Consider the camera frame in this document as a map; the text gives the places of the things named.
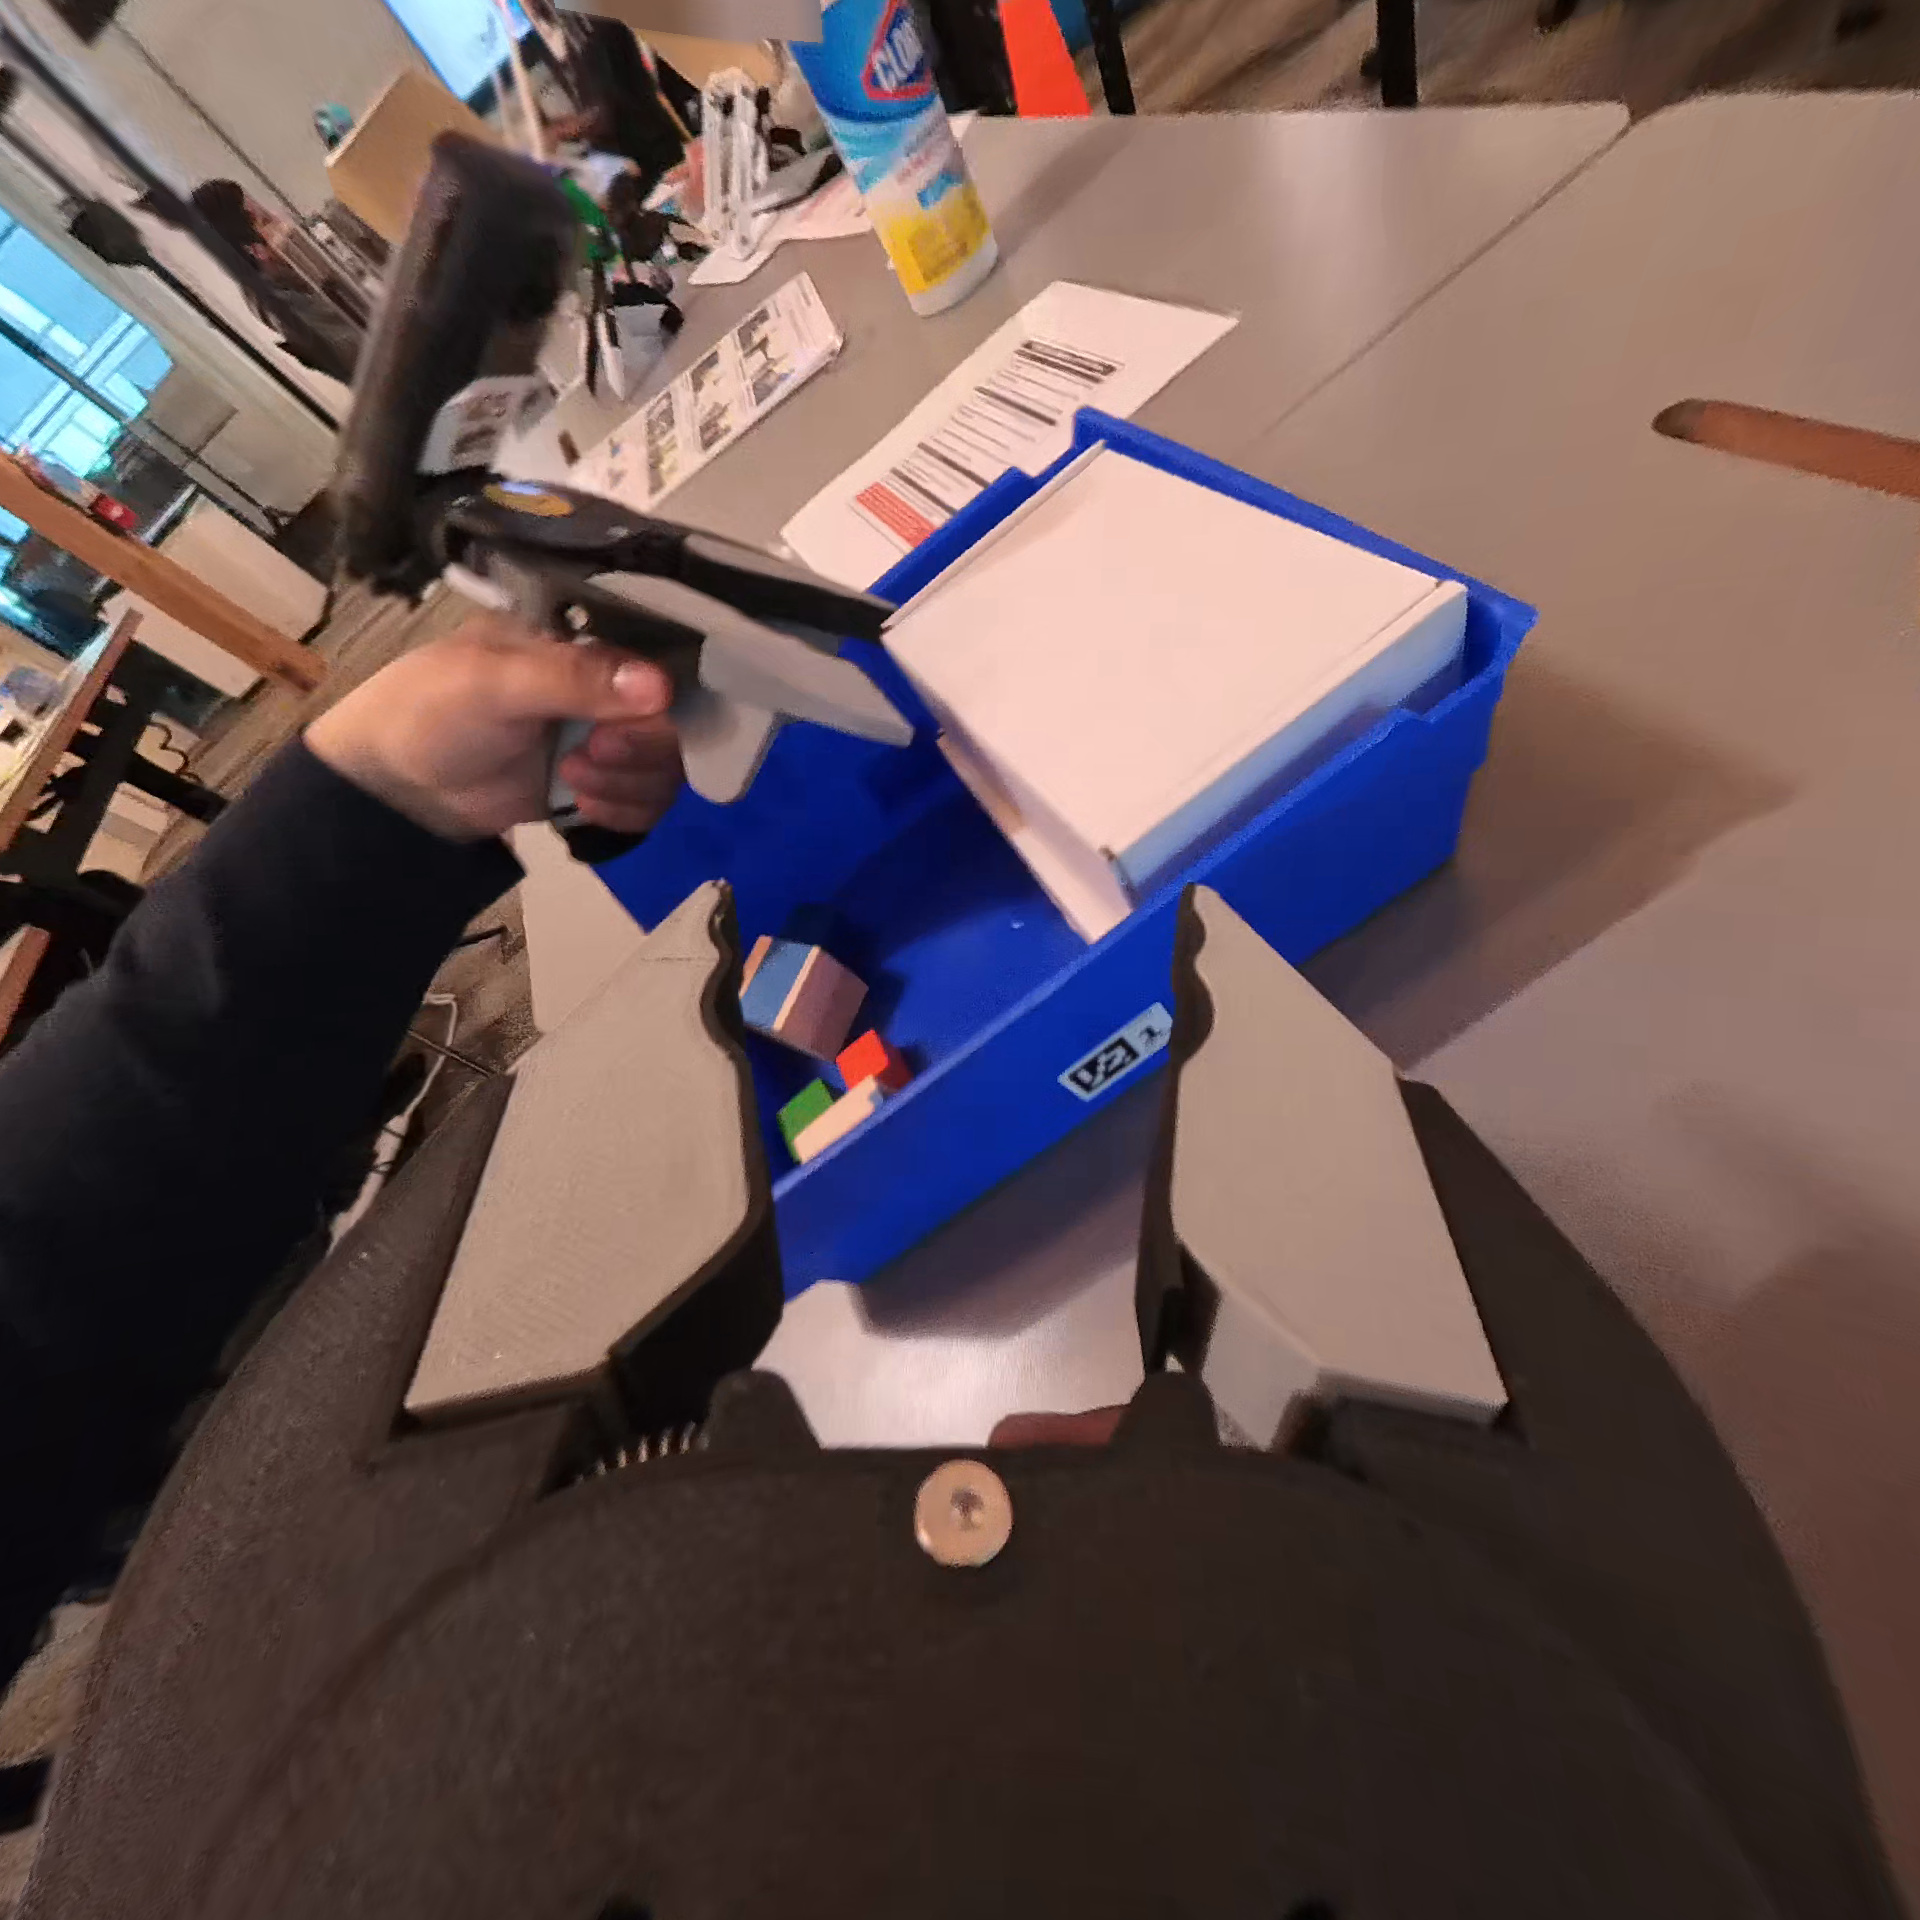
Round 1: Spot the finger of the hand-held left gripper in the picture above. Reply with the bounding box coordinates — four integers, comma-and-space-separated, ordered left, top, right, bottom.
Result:
660, 532, 903, 644
593, 570, 922, 750

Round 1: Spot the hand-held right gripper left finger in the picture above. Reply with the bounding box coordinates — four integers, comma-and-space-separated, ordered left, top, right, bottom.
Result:
402, 883, 785, 1430

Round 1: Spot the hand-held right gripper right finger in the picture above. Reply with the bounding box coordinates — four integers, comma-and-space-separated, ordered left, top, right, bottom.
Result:
1136, 883, 1508, 1451

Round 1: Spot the wooden block blue side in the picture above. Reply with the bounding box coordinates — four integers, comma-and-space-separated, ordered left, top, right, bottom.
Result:
792, 1083, 887, 1166

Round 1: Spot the large wooden block blue face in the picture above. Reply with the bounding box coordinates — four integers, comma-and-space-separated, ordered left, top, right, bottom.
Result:
738, 937, 873, 1059

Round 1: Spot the white cardboard box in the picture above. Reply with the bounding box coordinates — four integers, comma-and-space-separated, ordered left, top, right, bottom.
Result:
937, 731, 1136, 945
882, 441, 1473, 904

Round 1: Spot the blue plastic bin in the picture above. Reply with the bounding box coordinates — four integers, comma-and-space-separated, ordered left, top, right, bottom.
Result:
600, 408, 1538, 1297

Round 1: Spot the person's left forearm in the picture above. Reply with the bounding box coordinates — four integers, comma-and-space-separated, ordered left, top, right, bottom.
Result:
0, 742, 528, 1666

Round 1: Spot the person's left hand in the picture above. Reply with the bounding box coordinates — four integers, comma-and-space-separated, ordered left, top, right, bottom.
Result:
297, 622, 688, 841

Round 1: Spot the brown cardboard carton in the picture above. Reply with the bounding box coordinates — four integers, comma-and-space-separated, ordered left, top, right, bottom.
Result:
328, 72, 497, 242

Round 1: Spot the printed leaflet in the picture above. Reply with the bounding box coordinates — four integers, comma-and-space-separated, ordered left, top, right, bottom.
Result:
562, 273, 845, 506

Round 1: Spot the computer monitor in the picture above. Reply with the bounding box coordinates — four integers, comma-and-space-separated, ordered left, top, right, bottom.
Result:
381, 0, 528, 99

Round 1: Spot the white paper sheet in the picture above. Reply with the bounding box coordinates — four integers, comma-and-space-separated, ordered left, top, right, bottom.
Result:
779, 282, 1240, 594

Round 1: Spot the white low cabinet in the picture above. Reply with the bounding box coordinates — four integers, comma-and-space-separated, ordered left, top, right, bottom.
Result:
106, 504, 337, 699

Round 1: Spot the window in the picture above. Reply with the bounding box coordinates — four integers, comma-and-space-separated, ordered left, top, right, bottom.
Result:
0, 210, 175, 497

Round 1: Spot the wipes canister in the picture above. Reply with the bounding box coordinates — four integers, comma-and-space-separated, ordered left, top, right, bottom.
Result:
786, 0, 1001, 318

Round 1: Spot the wooden post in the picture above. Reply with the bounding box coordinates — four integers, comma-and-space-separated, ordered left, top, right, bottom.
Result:
0, 451, 325, 693

